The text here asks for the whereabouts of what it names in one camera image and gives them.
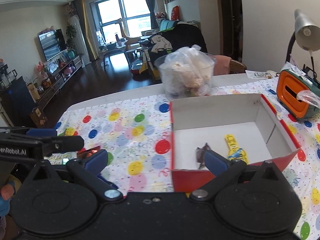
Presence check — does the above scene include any yellow minion snack pouch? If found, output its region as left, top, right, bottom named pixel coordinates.
left=225, top=134, right=249, bottom=164

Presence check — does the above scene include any dark triangular snack packet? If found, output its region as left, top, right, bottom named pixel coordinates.
left=196, top=143, right=211, bottom=170

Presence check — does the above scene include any clear bag of snacks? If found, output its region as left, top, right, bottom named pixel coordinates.
left=155, top=45, right=217, bottom=100

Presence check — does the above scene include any gloved left hand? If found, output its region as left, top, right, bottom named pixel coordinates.
left=0, top=181, right=16, bottom=217

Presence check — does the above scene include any brown foil snack packet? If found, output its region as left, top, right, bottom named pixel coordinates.
left=76, top=146, right=101, bottom=159

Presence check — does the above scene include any brown paper bag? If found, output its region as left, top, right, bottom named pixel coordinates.
left=30, top=107, right=48, bottom=128

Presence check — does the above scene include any dark blue cabinet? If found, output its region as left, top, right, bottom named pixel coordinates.
left=1, top=77, right=37, bottom=127

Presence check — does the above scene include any red cardboard box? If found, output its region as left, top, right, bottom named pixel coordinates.
left=170, top=94, right=300, bottom=193

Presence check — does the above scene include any colourful polka dot tablecloth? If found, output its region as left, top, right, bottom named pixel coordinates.
left=55, top=79, right=319, bottom=239

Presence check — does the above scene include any long tv cabinet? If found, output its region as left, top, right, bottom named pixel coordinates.
left=36, top=56, right=82, bottom=109

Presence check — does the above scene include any orange green tissue box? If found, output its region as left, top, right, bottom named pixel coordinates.
left=276, top=69, right=319, bottom=120

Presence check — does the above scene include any white standing air conditioner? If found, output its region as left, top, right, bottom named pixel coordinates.
left=68, top=15, right=91, bottom=66

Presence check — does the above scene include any dark sofa with clothes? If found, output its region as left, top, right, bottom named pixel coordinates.
left=142, top=23, right=208, bottom=80

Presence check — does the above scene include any grey desk lamp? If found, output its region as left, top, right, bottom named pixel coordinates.
left=286, top=9, right=320, bottom=78

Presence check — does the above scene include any wall television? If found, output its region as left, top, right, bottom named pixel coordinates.
left=38, top=29, right=67, bottom=61

